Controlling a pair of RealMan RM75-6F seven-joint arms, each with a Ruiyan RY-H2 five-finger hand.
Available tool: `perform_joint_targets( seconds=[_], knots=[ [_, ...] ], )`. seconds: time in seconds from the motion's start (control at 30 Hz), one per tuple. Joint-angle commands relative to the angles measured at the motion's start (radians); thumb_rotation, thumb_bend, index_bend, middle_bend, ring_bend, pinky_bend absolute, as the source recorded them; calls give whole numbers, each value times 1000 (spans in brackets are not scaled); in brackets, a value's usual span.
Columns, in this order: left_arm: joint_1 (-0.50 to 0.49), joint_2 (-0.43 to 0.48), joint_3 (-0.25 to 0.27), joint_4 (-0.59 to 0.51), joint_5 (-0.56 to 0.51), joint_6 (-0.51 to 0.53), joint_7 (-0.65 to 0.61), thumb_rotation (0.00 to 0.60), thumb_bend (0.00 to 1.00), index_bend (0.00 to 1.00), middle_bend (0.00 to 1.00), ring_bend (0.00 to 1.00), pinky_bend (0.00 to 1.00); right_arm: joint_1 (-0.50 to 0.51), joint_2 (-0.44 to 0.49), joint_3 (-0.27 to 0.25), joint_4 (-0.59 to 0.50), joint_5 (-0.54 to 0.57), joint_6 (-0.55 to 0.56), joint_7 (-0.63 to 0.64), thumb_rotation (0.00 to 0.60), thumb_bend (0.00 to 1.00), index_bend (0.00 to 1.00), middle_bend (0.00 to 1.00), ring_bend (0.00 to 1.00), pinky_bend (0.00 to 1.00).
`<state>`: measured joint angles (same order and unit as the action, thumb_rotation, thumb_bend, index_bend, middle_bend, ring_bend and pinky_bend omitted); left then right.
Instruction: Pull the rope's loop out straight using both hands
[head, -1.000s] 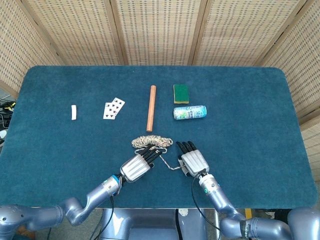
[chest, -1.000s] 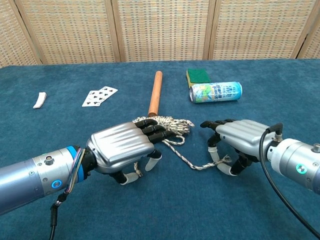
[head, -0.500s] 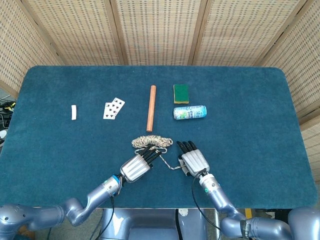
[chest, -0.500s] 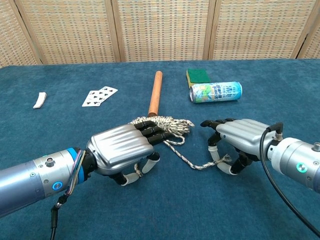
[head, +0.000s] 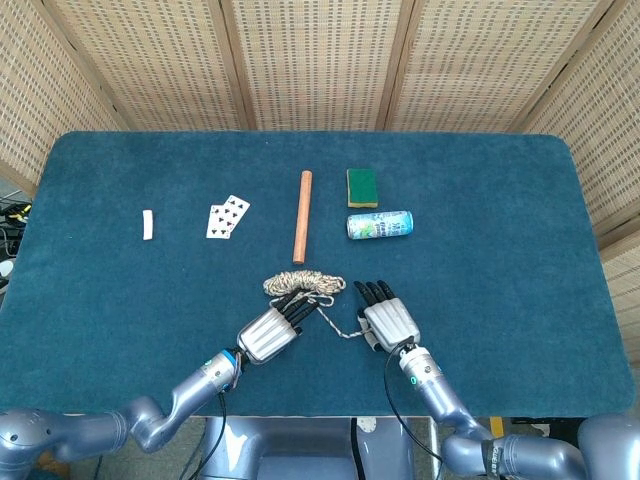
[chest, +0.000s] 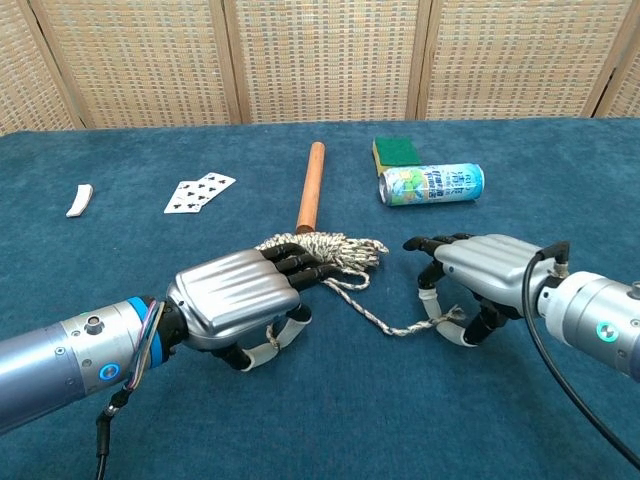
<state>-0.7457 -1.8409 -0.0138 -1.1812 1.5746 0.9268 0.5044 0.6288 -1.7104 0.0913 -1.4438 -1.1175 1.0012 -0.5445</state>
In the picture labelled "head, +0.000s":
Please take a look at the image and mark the woven wooden folding screen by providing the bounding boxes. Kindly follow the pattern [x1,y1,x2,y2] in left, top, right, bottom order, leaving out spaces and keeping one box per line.
[0,0,640,366]

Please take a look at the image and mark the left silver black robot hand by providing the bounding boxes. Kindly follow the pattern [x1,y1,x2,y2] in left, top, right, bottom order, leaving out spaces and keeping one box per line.
[235,291,321,365]

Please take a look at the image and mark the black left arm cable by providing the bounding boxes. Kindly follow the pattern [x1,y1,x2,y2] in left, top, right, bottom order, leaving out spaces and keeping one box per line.
[187,362,246,480]

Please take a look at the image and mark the black floor cable bundle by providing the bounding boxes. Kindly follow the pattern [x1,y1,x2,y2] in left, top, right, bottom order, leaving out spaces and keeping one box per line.
[0,197,33,261]

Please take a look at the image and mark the seven of clubs card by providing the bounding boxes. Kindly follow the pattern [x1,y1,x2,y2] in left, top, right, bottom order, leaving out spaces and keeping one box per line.
[205,204,239,241]

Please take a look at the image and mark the partly covered clubs card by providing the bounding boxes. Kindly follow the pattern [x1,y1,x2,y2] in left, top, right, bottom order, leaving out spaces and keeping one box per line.
[224,194,252,221]

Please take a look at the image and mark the black torso cable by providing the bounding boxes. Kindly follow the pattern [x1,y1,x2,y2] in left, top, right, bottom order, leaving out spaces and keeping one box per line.
[349,417,364,480]

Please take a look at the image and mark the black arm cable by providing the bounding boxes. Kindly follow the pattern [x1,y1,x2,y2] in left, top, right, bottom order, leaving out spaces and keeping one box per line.
[187,362,246,480]
[383,349,444,466]

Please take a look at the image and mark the brown wooden rod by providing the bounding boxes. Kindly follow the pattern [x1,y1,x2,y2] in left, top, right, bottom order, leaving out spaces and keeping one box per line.
[292,170,314,265]

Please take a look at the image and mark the blue-grey robot torso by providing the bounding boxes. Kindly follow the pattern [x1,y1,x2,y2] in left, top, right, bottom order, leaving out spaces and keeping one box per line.
[199,417,436,480]

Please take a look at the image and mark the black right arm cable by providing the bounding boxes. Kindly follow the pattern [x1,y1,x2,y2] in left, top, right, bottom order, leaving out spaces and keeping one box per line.
[383,349,444,466]

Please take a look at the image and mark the blue felt table cover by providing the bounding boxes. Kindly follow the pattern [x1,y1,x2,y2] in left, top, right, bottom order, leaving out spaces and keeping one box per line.
[0,130,637,419]

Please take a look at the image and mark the light blue drink can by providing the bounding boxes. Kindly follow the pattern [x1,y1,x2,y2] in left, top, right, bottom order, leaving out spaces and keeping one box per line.
[346,210,415,241]

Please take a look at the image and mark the green yellow scrub sponge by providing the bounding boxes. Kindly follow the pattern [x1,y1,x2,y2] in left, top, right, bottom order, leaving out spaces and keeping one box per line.
[346,167,380,209]

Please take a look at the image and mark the beige rope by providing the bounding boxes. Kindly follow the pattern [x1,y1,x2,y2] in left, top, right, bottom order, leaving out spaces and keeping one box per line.
[262,269,371,341]

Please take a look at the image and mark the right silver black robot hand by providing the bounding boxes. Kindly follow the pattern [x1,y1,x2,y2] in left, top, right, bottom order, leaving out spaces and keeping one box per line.
[352,279,422,354]

